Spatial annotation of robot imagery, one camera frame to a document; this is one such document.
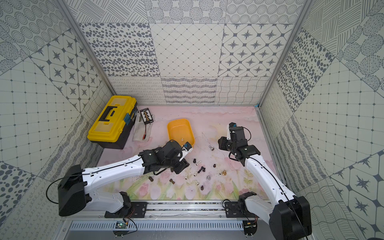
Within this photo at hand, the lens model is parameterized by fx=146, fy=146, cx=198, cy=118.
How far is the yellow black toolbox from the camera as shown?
2.81 ft

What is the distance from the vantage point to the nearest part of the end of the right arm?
22.3 inches

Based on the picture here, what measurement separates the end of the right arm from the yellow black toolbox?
0.63 m
